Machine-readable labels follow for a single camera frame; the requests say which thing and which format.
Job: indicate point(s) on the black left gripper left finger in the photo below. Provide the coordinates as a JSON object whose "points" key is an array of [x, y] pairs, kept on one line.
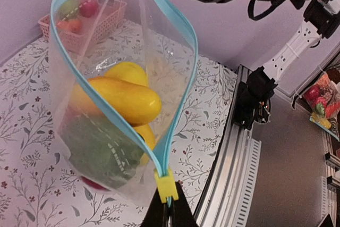
{"points": [[157, 214]]}

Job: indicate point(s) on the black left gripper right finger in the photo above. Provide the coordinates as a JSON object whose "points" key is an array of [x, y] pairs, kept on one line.
{"points": [[180, 211]]}

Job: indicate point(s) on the red toy pomegranate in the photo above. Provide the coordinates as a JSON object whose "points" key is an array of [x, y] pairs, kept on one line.
{"points": [[92, 184]]}

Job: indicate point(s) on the clear zip top bag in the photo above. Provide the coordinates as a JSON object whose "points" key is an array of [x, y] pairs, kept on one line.
{"points": [[154, 35]]}

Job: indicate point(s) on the green toy pepper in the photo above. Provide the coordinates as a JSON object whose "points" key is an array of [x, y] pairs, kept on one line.
{"points": [[100, 151]]}

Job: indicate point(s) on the bag of toy fruit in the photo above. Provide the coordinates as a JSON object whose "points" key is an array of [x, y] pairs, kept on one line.
{"points": [[323, 99]]}

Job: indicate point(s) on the pink plastic basket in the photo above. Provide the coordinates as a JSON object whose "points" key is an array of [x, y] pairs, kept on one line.
{"points": [[112, 19]]}

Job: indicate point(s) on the green toy apple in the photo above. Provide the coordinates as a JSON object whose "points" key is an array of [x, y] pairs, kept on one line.
{"points": [[69, 10]]}

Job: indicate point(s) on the round orange toy fruit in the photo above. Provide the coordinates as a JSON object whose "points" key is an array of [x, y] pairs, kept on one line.
{"points": [[73, 25]]}

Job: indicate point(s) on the floral tablecloth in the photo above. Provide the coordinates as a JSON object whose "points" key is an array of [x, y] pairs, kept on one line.
{"points": [[39, 188]]}

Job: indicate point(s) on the aluminium table front rail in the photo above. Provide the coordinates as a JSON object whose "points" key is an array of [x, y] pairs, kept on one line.
{"points": [[270, 175]]}

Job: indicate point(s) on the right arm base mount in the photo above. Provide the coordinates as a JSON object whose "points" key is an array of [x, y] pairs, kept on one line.
{"points": [[253, 99]]}

